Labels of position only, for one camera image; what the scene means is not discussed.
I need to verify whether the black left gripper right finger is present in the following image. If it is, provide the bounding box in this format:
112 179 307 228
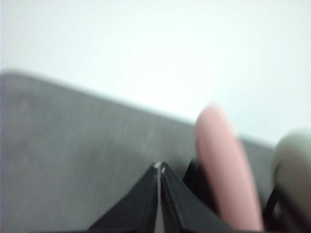
160 161 234 231

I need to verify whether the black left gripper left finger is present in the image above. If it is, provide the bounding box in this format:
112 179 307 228
86 162 160 231

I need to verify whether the pink plate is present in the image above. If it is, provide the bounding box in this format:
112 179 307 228
194 103 266 232

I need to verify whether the green plate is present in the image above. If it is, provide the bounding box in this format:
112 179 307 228
270 128 311 233

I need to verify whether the black dish rack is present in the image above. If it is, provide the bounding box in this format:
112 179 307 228
182 156 280 231

